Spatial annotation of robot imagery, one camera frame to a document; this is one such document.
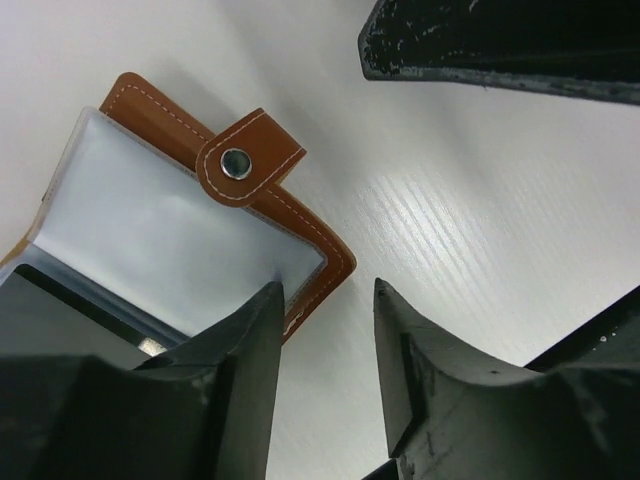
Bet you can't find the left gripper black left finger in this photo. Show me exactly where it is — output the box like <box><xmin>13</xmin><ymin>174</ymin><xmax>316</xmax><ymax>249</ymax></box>
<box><xmin>137</xmin><ymin>281</ymin><xmax>284</xmax><ymax>479</ymax></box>

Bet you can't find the dark grey credit card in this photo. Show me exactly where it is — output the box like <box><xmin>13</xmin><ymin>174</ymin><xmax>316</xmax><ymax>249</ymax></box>
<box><xmin>1</xmin><ymin>264</ymin><xmax>166</xmax><ymax>369</ymax></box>

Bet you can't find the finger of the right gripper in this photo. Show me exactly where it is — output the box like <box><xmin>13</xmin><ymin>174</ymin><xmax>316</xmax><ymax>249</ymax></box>
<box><xmin>358</xmin><ymin>0</ymin><xmax>639</xmax><ymax>105</ymax></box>

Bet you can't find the brown leather card holder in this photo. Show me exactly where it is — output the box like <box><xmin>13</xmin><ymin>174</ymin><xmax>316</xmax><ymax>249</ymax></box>
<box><xmin>1</xmin><ymin>72</ymin><xmax>356</xmax><ymax>343</ymax></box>

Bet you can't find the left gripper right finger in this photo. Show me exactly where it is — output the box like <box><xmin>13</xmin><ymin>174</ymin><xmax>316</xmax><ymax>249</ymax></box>
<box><xmin>373</xmin><ymin>278</ymin><xmax>535</xmax><ymax>457</ymax></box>

